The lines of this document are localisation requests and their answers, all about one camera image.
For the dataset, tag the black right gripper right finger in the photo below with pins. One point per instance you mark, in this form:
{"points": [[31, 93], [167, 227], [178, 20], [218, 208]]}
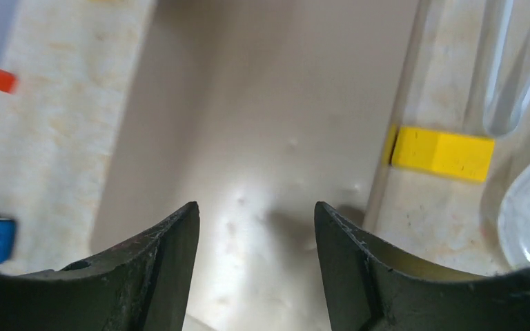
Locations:
{"points": [[370, 284]]}

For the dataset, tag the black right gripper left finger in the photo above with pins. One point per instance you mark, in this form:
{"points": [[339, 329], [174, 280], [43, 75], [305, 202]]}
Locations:
{"points": [[142, 283]]}

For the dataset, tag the gold box lid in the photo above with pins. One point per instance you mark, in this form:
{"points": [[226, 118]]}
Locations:
{"points": [[256, 110]]}

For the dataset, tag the metal tweezers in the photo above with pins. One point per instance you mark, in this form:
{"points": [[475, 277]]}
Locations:
{"points": [[506, 62]]}

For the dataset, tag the yellow block centre table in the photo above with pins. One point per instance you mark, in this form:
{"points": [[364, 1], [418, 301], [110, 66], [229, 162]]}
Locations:
{"points": [[446, 154]]}

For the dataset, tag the red small block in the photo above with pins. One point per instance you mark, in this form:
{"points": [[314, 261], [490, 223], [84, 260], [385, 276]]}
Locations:
{"points": [[8, 81]]}

